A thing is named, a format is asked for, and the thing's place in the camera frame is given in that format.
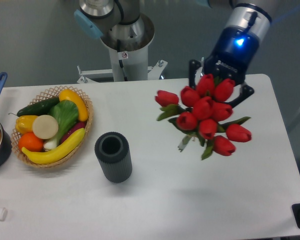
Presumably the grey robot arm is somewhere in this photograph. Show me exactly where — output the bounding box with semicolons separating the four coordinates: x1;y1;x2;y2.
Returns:
74;0;279;107

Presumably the woven wicker basket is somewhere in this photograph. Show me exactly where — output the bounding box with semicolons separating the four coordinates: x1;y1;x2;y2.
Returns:
11;86;94;168

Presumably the orange fruit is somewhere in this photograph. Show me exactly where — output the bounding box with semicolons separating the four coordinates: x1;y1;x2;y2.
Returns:
18;132;44;152

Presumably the beige round disc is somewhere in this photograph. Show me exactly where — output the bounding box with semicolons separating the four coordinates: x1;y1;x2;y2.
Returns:
32;115;59;140

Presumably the green bok choy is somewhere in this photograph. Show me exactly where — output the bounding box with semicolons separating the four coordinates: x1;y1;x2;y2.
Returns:
43;100;79;151

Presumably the yellow bell pepper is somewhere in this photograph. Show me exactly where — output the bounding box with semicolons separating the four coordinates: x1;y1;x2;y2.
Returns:
15;115;38;135

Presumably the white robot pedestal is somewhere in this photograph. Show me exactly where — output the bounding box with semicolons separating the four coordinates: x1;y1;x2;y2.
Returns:
77;44;168;84

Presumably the red tulip bouquet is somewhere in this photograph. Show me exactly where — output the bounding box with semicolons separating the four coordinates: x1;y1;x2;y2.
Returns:
154;74;252;160

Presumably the dark grey ribbed vase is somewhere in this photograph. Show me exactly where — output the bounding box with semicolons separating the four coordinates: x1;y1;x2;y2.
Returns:
94;131;133;183

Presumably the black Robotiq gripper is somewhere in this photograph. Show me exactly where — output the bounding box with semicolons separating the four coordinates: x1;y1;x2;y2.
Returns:
188;27;260;108

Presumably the yellow squash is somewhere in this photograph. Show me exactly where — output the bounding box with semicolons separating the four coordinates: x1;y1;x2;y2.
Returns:
59;89;89;122

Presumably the yellow banana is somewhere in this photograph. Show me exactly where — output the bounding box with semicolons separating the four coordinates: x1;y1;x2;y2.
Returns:
21;128;86;165

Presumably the green cucumber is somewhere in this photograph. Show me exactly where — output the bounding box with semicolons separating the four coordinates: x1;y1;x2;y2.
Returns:
9;97;60;117

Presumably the purple eggplant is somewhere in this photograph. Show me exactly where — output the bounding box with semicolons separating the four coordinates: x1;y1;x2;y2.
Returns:
60;121;87;144

